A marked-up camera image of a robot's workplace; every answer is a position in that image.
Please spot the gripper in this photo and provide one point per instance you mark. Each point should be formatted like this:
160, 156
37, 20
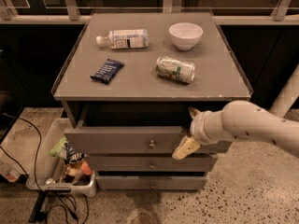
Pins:
197, 129

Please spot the grey top drawer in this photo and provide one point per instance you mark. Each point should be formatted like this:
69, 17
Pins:
125, 140

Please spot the grey drawer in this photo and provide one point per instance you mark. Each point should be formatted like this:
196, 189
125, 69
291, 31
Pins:
125, 140
151, 163
151, 182

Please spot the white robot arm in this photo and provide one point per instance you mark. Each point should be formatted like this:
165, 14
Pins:
244, 121

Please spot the metal top drawer knob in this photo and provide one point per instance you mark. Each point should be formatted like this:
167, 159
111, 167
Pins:
152, 145

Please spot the grey drawer cabinet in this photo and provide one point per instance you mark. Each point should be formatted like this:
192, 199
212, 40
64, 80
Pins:
137, 96

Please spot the grey bottom drawer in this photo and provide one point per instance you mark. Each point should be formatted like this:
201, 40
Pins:
151, 182

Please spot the grey middle drawer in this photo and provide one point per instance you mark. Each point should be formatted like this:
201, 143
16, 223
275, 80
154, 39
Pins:
151, 163

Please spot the green white soda can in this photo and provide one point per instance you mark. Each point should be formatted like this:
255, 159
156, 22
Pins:
175, 70

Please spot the dark blue snack packet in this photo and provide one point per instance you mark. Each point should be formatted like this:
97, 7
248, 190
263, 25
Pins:
107, 71

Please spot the white ceramic bowl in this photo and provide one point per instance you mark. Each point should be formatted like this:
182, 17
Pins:
185, 35

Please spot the orange bottle in bin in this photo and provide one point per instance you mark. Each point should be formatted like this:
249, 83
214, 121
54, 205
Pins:
77, 170

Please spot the dark blue chip bag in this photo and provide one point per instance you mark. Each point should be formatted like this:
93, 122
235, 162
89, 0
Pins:
71, 155

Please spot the clear plastic water bottle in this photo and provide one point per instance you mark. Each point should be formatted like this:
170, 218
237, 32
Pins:
124, 39

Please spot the green snack bag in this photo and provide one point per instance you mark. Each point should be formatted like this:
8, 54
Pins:
59, 149

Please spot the clear plastic storage bin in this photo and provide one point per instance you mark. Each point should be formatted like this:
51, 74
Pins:
47, 173

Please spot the metal window railing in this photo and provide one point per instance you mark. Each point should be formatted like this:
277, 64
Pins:
224, 12

